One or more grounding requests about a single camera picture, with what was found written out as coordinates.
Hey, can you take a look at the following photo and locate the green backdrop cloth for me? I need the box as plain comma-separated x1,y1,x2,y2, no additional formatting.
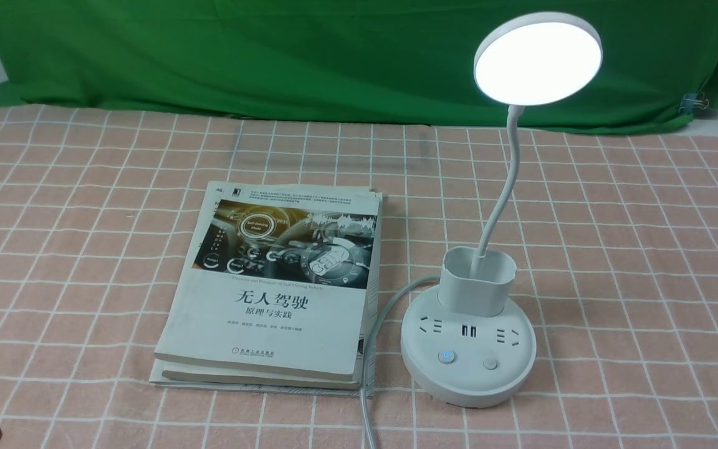
0,1,718,134

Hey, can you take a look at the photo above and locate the white desk lamp with sockets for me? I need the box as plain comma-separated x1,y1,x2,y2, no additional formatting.
401,11,603,408

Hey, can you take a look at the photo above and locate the blue binder clip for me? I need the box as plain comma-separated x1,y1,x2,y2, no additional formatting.
677,93,710,115

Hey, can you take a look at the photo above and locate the pink checkered tablecloth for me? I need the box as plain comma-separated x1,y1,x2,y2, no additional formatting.
0,106,718,448

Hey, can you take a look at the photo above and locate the white self-driving textbook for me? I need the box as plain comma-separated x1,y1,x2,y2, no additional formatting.
154,181,383,383

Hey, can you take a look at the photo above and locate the grey lamp power cable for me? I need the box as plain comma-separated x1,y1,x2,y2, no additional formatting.
359,275,442,449

